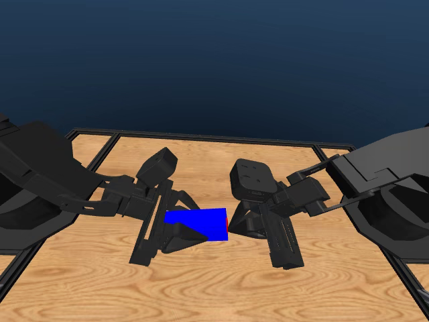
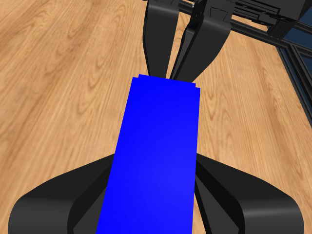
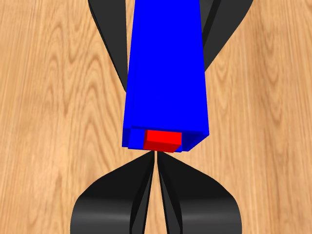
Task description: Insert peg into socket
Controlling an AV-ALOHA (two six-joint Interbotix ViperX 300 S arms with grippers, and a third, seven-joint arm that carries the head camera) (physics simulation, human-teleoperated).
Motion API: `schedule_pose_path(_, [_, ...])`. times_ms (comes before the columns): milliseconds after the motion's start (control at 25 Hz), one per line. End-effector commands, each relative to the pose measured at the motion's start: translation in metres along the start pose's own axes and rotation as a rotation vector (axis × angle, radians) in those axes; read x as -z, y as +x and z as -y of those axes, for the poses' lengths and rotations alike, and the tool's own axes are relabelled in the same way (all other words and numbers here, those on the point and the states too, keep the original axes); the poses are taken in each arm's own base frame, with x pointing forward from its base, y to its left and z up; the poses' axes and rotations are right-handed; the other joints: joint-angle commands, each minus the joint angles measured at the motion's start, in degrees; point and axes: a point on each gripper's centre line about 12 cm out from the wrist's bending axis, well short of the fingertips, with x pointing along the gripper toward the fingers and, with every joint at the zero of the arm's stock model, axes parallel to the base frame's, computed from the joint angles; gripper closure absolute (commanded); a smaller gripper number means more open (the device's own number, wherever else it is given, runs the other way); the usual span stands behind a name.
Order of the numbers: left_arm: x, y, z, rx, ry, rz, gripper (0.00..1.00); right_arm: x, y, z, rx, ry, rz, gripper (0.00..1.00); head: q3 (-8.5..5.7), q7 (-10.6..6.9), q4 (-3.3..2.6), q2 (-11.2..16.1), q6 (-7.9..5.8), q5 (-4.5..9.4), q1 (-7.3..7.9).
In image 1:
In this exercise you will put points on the black table frame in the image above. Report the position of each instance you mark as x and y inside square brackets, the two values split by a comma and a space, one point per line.
[201, 137]

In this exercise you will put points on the thin red peg bar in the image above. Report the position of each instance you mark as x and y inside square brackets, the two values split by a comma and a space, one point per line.
[227, 225]

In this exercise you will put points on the blue hollow socket block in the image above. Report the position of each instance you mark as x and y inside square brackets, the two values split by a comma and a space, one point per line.
[207, 221]

